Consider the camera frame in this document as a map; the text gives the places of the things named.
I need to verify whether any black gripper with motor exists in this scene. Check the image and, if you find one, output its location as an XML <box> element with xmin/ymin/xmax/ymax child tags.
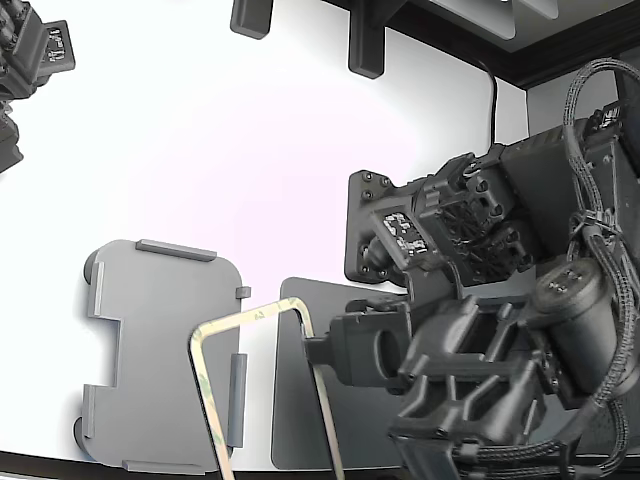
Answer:
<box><xmin>301</xmin><ymin>259</ymin><xmax>624</xmax><ymax>480</ymax></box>

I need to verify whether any thin rectangular metal frame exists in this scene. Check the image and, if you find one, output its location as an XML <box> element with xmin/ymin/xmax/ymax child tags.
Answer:
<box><xmin>188</xmin><ymin>296</ymin><xmax>346</xmax><ymax>480</ymax></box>

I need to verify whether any black six-joint robot arm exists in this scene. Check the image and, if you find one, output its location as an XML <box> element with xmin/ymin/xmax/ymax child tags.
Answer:
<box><xmin>399</xmin><ymin>59</ymin><xmax>640</xmax><ymax>411</ymax></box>

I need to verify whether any grey holder with black legs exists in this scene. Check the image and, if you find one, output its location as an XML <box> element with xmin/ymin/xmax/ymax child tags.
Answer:
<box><xmin>73</xmin><ymin>238</ymin><xmax>252</xmax><ymax>476</ymax></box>

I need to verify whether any dark grey flat mat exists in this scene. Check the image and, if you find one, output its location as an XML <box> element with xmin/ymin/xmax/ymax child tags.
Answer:
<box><xmin>271</xmin><ymin>276</ymin><xmax>416</xmax><ymax>472</ymax></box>

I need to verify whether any black beam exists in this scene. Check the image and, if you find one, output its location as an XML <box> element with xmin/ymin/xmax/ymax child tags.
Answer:
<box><xmin>319</xmin><ymin>0</ymin><xmax>640</xmax><ymax>92</ymax></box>

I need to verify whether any black device with white label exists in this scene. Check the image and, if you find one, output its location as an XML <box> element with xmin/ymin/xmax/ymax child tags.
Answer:
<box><xmin>0</xmin><ymin>0</ymin><xmax>77</xmax><ymax>175</ymax></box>

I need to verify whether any black wrist camera mount plate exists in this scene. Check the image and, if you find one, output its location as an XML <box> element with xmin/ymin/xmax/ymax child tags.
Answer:
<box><xmin>346</xmin><ymin>168</ymin><xmax>437</xmax><ymax>289</ymax></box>

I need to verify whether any thin black cable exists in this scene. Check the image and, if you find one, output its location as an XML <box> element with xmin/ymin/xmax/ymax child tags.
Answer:
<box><xmin>469</xmin><ymin>53</ymin><xmax>500</xmax><ymax>149</ymax></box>

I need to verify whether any braided black cable bundle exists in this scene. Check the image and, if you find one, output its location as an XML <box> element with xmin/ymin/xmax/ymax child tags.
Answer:
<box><xmin>519</xmin><ymin>57</ymin><xmax>640</xmax><ymax>480</ymax></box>

